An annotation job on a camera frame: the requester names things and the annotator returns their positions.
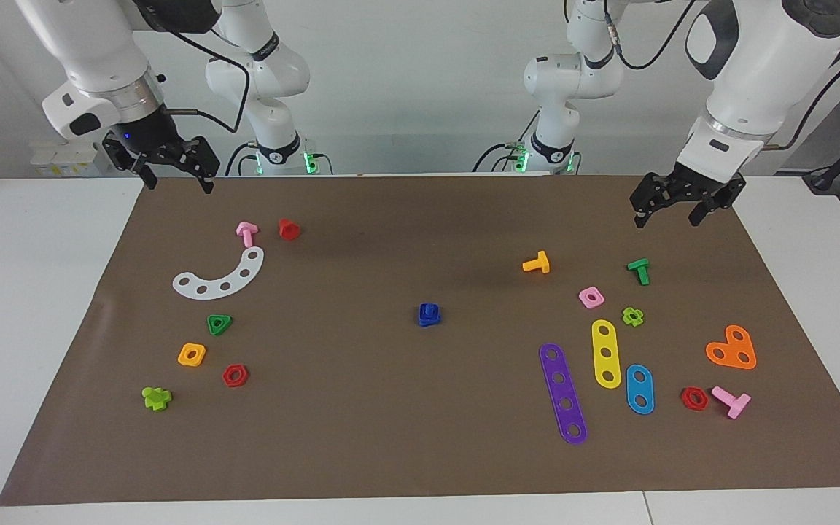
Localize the white box stack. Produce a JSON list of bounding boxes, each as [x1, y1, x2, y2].
[[30, 141, 111, 177]]

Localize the white curved perforated strip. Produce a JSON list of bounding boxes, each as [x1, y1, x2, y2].
[[172, 246, 266, 300]]

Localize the yellow three-hole strip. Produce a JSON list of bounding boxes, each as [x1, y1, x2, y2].
[[591, 319, 622, 389]]

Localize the orange heart-shaped plate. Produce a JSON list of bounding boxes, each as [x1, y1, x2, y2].
[[705, 324, 758, 370]]

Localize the blue two-hole strip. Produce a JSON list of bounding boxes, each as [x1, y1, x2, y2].
[[625, 364, 656, 416]]

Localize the purple four-hole strip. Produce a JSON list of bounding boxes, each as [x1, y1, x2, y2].
[[539, 343, 588, 446]]

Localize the brown table mat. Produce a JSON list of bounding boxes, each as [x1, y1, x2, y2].
[[0, 174, 840, 508]]

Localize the black right base cables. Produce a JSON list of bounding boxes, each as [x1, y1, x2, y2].
[[225, 142, 259, 176]]

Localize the black base cables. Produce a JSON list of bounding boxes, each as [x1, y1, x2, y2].
[[225, 142, 259, 176], [473, 141, 532, 174]]

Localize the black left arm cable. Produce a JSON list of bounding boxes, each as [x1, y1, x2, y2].
[[602, 0, 840, 152]]

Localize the black left base cables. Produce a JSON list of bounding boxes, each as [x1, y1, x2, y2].
[[473, 141, 532, 174]]

